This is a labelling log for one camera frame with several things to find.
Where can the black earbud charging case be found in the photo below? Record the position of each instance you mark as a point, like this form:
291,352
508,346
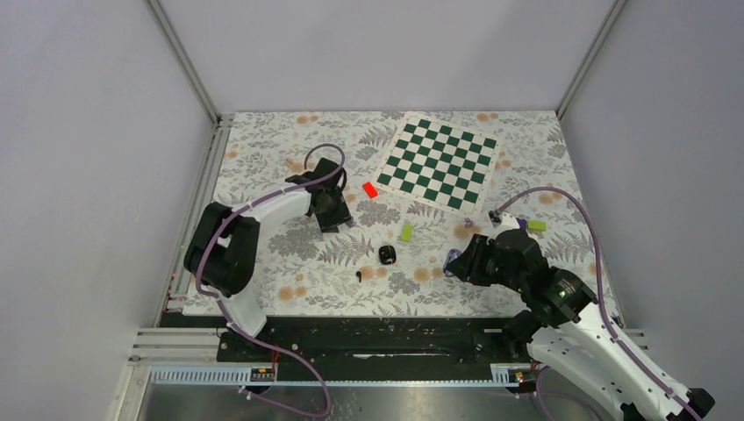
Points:
387,255

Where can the floral patterned table mat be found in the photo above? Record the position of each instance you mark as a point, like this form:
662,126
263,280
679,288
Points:
302,271

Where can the lime green block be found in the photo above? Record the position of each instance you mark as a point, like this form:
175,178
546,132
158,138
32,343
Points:
406,233

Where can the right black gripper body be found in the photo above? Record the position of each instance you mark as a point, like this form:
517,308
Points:
483,266

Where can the red block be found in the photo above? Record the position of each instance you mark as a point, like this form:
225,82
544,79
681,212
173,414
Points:
370,190

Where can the green white chessboard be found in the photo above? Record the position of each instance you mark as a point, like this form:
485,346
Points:
440,164

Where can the purple earbud charging case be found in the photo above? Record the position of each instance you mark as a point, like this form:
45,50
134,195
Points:
452,255

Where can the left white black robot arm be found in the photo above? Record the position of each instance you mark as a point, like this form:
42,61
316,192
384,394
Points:
222,251

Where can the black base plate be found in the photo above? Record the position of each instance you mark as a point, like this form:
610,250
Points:
372,349

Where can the purple green block stack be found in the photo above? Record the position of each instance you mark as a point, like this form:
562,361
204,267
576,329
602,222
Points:
531,225

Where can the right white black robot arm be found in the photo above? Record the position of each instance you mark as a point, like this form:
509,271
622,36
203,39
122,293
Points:
563,328

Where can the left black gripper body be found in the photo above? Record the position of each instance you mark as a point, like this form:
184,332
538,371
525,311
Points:
334,212

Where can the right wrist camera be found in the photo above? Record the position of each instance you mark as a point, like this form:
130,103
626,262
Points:
503,220

